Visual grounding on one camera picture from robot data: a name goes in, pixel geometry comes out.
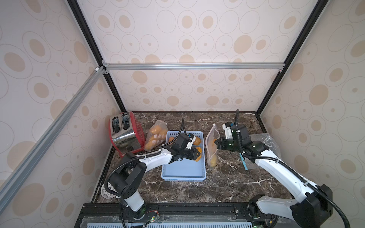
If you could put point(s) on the silver aluminium rail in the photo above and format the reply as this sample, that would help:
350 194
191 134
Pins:
194 66
25 168

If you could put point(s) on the light blue plastic basket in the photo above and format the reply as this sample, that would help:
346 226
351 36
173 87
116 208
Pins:
187 170

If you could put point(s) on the clear zipper bag pink strip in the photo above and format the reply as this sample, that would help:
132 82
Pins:
157 132
213 134

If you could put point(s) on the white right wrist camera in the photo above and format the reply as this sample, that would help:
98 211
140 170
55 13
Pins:
227 129

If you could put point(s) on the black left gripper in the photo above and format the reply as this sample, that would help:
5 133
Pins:
194 154

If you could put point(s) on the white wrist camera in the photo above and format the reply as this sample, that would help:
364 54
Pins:
192 139
227 129

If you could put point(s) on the red and chrome toaster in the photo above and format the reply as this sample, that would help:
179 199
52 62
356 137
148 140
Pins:
126 134

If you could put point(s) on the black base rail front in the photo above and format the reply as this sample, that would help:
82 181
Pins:
196 212

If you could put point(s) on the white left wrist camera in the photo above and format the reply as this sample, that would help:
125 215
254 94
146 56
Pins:
192 139

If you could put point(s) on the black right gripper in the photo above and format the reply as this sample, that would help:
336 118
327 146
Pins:
223 143

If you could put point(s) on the silver aluminium rail back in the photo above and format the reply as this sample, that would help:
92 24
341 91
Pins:
194 66

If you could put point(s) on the clear zipper bag blue strip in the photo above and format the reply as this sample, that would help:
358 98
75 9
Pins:
260 142

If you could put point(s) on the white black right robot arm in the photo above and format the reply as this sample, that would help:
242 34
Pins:
311 205

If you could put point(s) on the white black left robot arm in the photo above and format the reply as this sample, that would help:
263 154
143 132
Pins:
124 181

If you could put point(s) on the silver aluminium rail left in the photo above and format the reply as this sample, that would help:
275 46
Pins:
25 168

